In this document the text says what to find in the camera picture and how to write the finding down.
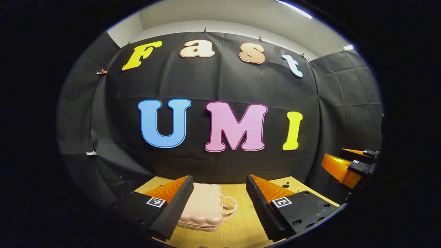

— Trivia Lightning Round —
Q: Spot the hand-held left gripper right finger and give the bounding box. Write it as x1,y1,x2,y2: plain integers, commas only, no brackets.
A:
246,174,341,242

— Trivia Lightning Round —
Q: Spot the black backdrop cloth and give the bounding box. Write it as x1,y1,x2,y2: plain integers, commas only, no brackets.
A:
57,30,383,209

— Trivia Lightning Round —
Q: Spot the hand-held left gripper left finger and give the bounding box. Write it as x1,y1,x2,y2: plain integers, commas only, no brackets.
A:
115,175,194,241

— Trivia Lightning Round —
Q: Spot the pink suitcase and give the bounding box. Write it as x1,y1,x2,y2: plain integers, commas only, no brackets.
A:
177,183,238,232

